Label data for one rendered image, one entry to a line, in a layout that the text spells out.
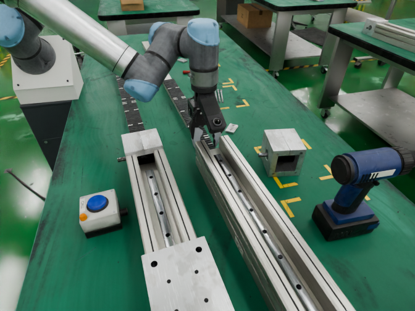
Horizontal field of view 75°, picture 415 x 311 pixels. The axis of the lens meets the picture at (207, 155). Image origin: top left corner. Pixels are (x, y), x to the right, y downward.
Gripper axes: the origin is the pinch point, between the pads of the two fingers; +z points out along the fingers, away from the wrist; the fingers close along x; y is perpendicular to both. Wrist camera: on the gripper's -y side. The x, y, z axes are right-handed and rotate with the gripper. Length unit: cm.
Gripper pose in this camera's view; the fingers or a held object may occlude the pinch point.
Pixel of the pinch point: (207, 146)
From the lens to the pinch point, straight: 83.3
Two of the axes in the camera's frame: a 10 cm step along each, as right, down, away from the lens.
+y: -3.4, -5.9, 7.3
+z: 0.0, 7.8, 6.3
